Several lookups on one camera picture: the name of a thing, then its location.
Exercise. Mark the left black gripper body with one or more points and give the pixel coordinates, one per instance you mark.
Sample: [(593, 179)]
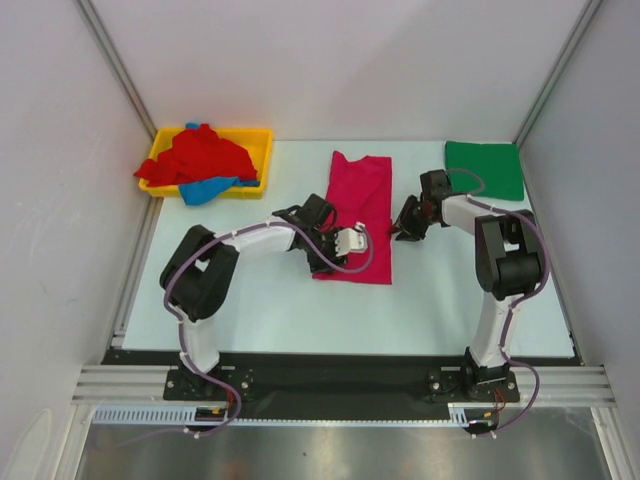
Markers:
[(324, 243)]

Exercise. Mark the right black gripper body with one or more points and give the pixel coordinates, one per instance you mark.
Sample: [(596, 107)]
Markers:
[(413, 220)]

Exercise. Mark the magenta t shirt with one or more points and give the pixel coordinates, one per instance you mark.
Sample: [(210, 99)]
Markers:
[(361, 192)]

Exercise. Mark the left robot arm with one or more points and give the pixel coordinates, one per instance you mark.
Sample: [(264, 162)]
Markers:
[(198, 276)]

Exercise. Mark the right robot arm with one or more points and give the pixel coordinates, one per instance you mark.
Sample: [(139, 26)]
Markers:
[(511, 266)]

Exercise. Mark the folded green t shirt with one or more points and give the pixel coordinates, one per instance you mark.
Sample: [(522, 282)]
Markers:
[(489, 170)]

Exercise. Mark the yellow plastic bin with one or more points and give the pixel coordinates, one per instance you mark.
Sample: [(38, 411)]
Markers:
[(258, 142)]

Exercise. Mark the blue t shirt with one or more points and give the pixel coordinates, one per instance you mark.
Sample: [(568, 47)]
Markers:
[(200, 192)]

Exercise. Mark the red t shirt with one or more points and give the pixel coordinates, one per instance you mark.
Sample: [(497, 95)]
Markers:
[(165, 165)]

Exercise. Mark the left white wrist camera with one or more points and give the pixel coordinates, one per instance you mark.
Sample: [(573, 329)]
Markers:
[(351, 240)]

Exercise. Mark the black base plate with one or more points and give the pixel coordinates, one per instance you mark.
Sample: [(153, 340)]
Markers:
[(329, 387)]

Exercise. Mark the slotted cable duct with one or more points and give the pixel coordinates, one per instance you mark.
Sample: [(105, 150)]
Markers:
[(204, 417)]

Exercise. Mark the aluminium frame rail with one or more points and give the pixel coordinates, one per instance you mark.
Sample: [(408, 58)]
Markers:
[(560, 386)]

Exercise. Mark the right corner aluminium post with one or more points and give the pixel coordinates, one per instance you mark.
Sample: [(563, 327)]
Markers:
[(570, 46)]

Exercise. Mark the corner aluminium post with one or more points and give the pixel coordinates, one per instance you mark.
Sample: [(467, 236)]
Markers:
[(113, 58), (570, 46)]

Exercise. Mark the left corner aluminium post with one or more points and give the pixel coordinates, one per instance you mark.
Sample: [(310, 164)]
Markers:
[(113, 58)]

